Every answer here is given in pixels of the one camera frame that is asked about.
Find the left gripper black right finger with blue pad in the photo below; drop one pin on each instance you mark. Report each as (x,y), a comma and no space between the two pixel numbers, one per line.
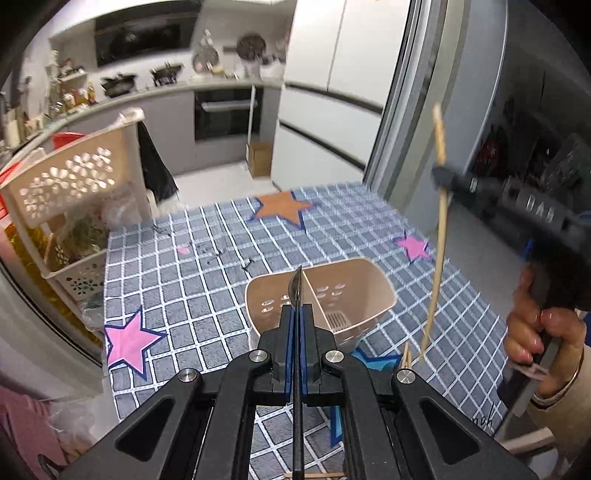
(394,424)

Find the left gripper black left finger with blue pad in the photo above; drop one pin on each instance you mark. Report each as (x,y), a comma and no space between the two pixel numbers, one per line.
(197,426)

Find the dark translucent plastic spoon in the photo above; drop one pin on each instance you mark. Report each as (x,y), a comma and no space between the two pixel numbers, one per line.
(298,445)

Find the plain wooden chopstick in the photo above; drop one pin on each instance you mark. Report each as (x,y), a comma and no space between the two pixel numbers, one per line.
(440,144)

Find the person's right hand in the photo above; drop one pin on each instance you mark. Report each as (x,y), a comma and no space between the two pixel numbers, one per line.
(525,323)

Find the blue checkered tablecloth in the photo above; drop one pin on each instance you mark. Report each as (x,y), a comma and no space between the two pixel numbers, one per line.
(187,275)

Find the beige plastic utensil holder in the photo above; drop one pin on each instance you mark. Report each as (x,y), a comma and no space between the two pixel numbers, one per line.
(347,297)

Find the pink plastic stool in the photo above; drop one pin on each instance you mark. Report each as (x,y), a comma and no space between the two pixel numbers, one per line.
(25,419)

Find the black cloth hanging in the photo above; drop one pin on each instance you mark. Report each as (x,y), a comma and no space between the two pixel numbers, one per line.
(157,177)

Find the beige plastic storage rack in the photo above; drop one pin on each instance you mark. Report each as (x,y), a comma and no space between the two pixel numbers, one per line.
(44,193)

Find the cardboard box on floor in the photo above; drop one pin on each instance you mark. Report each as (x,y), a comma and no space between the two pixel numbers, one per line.
(260,155)

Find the white refrigerator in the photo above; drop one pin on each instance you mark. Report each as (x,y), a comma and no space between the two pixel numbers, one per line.
(341,60)

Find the black built-in oven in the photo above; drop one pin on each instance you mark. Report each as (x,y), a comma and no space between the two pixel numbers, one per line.
(227,112)

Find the black wok on stove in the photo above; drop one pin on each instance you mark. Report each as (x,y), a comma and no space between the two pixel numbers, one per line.
(118,85)

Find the black pot on stove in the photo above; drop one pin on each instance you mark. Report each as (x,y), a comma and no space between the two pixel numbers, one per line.
(166,74)

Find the black range hood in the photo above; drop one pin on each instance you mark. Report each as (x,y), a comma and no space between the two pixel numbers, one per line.
(117,39)

